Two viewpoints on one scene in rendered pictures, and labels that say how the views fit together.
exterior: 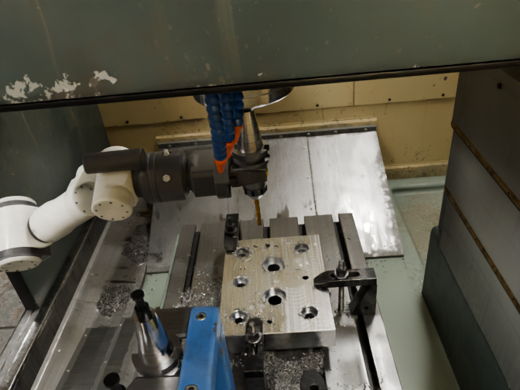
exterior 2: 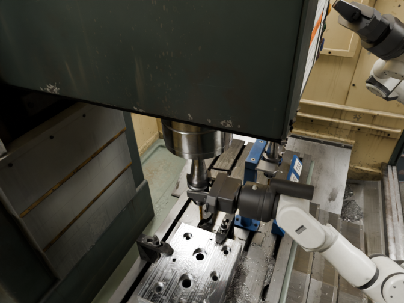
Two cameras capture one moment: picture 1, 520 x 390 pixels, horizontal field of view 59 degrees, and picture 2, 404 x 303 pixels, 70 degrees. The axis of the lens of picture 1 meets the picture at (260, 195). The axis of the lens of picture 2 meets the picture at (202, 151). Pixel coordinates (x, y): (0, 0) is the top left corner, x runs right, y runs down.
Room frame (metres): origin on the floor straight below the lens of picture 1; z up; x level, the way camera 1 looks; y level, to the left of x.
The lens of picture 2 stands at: (1.18, 0.22, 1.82)
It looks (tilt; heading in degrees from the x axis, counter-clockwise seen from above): 37 degrees down; 202
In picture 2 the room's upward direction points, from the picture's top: 2 degrees counter-clockwise
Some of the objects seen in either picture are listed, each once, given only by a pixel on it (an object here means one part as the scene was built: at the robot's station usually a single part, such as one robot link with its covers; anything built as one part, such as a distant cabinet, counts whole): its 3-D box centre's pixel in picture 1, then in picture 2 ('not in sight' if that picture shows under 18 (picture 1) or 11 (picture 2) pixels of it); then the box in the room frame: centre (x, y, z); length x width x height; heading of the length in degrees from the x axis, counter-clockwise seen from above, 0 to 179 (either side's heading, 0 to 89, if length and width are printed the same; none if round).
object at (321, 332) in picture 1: (275, 287); (193, 271); (0.73, -0.01, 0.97); 0.29 x 0.23 x 0.05; 176
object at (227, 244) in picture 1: (233, 239); not in sight; (0.90, 0.08, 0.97); 0.13 x 0.03 x 0.15; 176
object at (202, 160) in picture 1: (195, 172); (236, 195); (0.68, 0.11, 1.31); 0.13 x 0.12 x 0.10; 179
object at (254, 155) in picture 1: (251, 153); (199, 179); (0.68, 0.01, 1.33); 0.06 x 0.06 x 0.03
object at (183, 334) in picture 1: (165, 323); (267, 167); (0.44, 0.15, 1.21); 0.07 x 0.05 x 0.01; 86
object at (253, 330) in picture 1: (255, 353); (224, 231); (0.55, 0.04, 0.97); 0.13 x 0.03 x 0.15; 176
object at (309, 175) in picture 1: (269, 207); not in sight; (1.34, -0.03, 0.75); 0.89 x 0.67 x 0.26; 86
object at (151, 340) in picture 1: (150, 333); (273, 146); (0.38, 0.15, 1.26); 0.04 x 0.04 x 0.07
